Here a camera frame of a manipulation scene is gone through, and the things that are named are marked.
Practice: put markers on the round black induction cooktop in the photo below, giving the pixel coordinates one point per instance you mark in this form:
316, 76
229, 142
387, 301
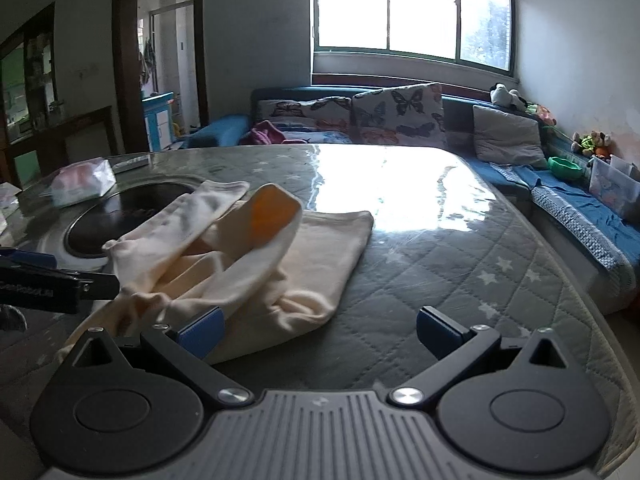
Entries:
100, 220

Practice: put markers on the pink and white tissue pack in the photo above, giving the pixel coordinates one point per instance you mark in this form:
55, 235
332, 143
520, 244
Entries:
80, 182

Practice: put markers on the green bowl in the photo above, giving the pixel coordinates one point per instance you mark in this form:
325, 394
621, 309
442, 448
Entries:
565, 167

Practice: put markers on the brown and green plush toy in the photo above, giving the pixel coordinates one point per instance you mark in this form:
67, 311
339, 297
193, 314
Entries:
592, 144

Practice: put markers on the pink and green plush toy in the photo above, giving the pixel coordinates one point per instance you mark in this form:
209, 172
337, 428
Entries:
542, 114

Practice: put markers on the pink cloth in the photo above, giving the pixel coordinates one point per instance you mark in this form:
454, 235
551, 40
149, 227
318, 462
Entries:
267, 135

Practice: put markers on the blue and white cabinet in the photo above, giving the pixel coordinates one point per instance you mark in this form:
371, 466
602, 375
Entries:
157, 120

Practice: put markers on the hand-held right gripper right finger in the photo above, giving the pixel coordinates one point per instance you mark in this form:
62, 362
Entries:
434, 330

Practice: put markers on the butterfly print cushion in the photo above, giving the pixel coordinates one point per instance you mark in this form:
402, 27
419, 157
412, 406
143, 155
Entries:
397, 115
305, 108

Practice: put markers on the hanging towel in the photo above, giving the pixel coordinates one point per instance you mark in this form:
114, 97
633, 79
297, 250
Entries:
147, 65

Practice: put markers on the window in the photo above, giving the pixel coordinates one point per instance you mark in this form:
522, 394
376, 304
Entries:
390, 10

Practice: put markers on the dark wooden display cabinet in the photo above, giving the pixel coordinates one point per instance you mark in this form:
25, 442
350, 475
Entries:
30, 85

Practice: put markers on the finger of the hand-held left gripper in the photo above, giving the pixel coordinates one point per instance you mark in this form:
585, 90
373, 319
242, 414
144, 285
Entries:
100, 286

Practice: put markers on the dark wooden door frame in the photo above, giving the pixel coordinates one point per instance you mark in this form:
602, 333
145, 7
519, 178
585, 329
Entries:
125, 60

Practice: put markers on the blue sofa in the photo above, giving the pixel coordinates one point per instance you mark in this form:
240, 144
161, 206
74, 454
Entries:
565, 187

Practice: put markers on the grey cushion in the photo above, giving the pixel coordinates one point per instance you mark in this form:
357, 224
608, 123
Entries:
507, 135

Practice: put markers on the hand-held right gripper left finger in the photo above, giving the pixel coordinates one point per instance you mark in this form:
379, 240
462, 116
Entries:
201, 332

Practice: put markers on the cream knit garment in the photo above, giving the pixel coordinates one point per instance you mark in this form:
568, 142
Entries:
320, 260

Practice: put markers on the clear plastic storage box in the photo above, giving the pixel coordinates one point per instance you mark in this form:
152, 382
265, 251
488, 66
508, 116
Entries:
612, 187

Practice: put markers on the grey remote control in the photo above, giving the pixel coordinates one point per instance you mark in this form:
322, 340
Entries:
131, 162

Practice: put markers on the panda plush toy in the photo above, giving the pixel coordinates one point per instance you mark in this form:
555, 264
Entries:
505, 96

